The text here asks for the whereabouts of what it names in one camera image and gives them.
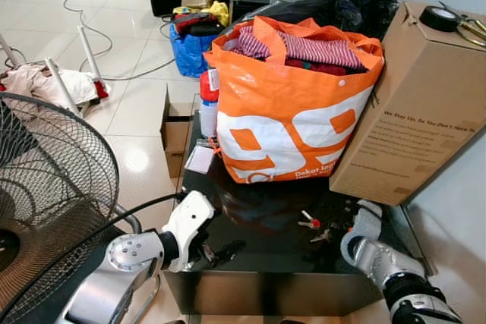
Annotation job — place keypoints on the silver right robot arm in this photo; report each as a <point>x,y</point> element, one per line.
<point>380,259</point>

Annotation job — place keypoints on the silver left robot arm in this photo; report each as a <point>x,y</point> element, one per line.
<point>125,263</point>

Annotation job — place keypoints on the keys with red tag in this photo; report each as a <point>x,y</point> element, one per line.
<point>311,224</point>

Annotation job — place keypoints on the black glossy low table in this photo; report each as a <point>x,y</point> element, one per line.
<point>258,271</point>

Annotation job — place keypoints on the white paper tag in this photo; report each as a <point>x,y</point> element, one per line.
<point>200,159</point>

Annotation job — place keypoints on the small open cardboard box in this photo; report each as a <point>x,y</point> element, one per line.
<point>175,138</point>

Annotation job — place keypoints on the orange and white shopping bag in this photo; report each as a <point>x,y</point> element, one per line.
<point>288,127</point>

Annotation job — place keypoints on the red and white spray can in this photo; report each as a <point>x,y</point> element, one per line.
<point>209,100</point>

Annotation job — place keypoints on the black standing fan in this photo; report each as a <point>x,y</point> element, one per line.
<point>45,187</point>

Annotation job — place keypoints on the blue plastic bag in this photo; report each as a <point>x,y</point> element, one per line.
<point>188,55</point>

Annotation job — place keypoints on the white plastic tube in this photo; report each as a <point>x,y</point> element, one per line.
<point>89,55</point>
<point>61,85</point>

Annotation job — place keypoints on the red striped clothes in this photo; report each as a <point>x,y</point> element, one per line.
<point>319,51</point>

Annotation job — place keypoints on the large brown cardboard box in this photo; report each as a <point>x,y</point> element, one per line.
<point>418,111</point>

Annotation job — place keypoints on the white crumpled cloth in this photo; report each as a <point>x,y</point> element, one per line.
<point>34,83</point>

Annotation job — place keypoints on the yellow cloth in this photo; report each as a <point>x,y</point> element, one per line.
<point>219,11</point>

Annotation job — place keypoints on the black plastic rubbish bag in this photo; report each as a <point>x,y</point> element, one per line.
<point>364,1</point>

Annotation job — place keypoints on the black tape roll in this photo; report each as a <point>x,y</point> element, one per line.
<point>427,22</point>

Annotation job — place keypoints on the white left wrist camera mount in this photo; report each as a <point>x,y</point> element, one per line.
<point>190,218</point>

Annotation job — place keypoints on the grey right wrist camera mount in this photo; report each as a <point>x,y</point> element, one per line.
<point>368,220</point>

